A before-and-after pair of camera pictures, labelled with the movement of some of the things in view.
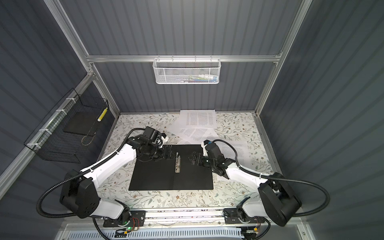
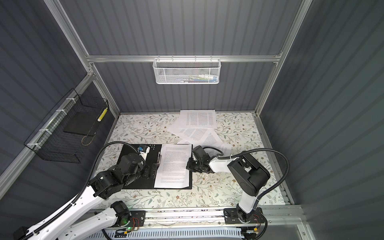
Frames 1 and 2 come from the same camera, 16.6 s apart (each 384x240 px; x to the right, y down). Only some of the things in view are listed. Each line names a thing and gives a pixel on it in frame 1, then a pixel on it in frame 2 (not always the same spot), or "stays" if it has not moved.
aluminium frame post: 91,68 stays
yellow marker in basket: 102,114 stays
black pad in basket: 84,123 stays
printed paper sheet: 228,151 -> 174,168
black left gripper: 167,156 -> 147,173
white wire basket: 186,71 stays
